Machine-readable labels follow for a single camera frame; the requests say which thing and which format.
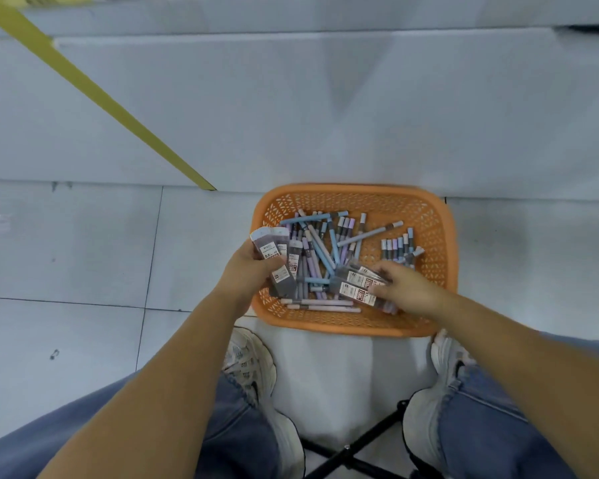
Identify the person's left forearm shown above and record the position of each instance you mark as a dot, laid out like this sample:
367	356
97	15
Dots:
159	394

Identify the yellow floor tape strip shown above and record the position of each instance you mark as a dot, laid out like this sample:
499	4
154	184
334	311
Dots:
100	102

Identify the orange plastic basket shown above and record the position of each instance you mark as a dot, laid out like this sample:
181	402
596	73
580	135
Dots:
429	214

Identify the pile of pastel pens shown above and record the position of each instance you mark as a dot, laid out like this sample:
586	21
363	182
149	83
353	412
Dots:
329	244

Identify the person's left jeans leg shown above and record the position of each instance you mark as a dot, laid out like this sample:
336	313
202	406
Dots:
239	433

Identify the clear lead refill pack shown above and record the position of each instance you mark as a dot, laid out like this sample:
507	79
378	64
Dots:
354	292
263	240
294	256
362	278
282	281
282	239

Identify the person's white sneaker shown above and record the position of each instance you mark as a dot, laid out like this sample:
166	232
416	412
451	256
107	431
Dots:
257	364
422	419

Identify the person's left thumb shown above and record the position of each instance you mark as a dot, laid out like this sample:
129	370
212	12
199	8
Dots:
268	263

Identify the person's right hand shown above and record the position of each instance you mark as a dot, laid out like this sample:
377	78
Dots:
412	291

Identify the person's right jeans leg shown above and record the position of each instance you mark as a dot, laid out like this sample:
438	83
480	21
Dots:
479	424

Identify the person's left hand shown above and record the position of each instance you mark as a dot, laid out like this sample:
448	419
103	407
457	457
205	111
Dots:
242	279

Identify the person's right fingers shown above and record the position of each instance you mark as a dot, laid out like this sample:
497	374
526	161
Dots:
382	281

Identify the person's left white sneaker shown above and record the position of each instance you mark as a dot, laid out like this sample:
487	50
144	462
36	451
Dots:
257	364

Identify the person's right white sneaker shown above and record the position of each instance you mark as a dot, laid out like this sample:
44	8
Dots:
422	419

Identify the person's right forearm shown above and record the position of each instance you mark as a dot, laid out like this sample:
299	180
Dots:
529	364

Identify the black folding stool frame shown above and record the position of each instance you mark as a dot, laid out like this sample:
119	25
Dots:
359	443

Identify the person's jeans leg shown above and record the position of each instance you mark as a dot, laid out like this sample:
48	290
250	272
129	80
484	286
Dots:
239	433
479	424

